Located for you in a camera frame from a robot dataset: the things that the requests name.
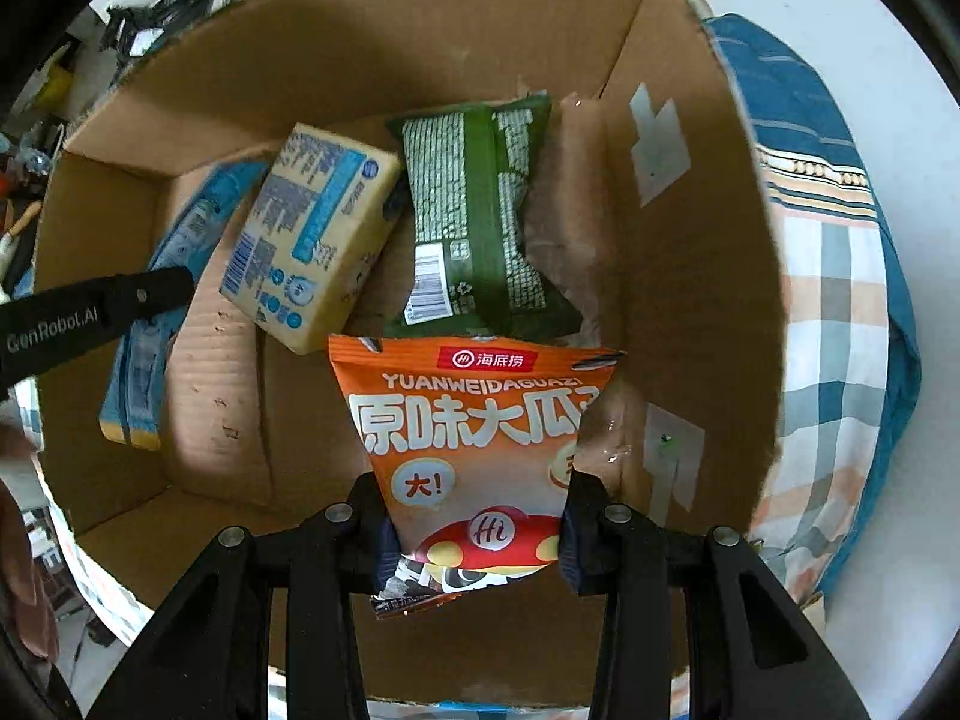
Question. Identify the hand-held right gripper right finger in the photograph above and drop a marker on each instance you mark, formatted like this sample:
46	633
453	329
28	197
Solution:
574	540

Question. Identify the green snack packet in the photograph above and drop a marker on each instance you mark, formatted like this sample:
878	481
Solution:
472	225

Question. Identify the plaid blue bedding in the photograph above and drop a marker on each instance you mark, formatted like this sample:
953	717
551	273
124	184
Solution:
832	300

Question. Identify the person's left hand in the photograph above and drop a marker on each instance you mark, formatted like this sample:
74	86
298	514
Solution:
22	562

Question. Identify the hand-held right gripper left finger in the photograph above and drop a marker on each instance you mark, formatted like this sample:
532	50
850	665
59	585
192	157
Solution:
373	540

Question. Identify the yellow blue tissue pack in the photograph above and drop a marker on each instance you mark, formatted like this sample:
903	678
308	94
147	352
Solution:
315	232

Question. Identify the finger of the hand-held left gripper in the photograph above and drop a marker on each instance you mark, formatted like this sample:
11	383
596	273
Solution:
90	315

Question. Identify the orange snack packet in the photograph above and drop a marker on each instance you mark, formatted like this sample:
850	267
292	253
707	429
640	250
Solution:
465	450

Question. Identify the cardboard box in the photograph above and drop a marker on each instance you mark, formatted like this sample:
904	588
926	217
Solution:
420	277

